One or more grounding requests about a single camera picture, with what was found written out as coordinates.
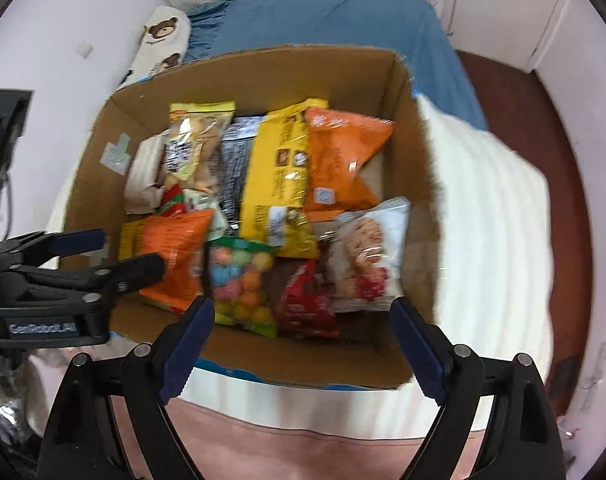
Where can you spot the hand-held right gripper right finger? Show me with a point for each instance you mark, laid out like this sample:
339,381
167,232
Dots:
418,345

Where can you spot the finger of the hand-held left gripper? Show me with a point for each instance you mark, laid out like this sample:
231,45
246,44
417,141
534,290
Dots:
138,270
78,241

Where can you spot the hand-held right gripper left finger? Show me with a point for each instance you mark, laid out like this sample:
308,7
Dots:
188,345

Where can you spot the bright orange snack packet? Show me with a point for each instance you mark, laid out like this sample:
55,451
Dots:
178,255

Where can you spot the cardboard box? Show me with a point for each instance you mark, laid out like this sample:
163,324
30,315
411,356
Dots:
333,360

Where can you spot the white wafer packet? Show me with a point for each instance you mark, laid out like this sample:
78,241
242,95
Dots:
143,180

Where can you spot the red snack packet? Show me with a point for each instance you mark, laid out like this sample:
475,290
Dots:
305,305

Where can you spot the small yellow snack packet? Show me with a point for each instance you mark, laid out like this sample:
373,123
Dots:
128,240

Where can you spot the small red green packet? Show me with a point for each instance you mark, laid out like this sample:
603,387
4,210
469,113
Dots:
175,205

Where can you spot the colourful candy ball packet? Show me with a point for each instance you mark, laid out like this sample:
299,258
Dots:
243,280

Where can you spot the shiny plastic wrap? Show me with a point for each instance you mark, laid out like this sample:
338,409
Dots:
5,405

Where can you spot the green white snack packet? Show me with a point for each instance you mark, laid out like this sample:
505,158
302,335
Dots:
210,212

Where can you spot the white cookie packet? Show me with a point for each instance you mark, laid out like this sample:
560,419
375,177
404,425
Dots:
368,260

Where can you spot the clear yellow-topped snack packet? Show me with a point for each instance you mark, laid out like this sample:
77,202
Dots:
198,150

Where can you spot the dark snack packet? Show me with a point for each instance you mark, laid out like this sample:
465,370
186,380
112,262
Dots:
235,170

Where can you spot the white ribbed towel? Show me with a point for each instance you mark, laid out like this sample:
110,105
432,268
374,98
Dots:
483,210

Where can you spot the large yellow snack packet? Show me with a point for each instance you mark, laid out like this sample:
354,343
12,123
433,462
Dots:
275,180

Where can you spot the orange snack packet white label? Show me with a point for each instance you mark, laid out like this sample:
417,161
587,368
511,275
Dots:
338,160

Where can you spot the bear printed cloth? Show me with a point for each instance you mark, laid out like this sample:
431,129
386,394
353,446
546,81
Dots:
158,40

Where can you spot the blue bed sheet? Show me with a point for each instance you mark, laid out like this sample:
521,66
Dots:
333,20

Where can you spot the white cabinet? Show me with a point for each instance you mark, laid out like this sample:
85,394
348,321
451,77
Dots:
503,10

